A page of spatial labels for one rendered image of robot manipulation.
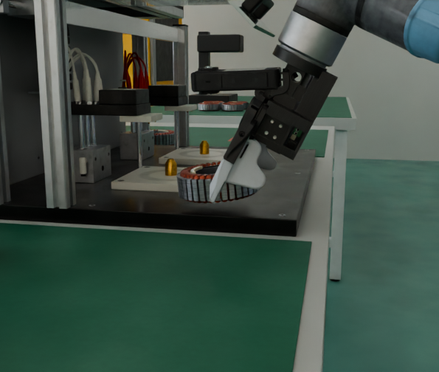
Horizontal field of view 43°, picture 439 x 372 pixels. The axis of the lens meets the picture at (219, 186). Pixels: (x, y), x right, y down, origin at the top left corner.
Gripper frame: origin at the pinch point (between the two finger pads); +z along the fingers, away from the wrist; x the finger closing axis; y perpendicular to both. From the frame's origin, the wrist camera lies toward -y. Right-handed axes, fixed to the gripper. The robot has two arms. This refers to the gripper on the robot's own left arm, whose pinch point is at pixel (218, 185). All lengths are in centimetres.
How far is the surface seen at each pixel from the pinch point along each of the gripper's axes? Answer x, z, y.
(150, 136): 39.9, 10.5, -21.6
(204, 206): -0.7, 3.3, -0.4
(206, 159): 31.7, 6.7, -7.7
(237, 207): -0.5, 1.3, 3.6
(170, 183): 7.6, 5.8, -7.6
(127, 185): 6.7, 9.2, -13.4
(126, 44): 359, 49, -152
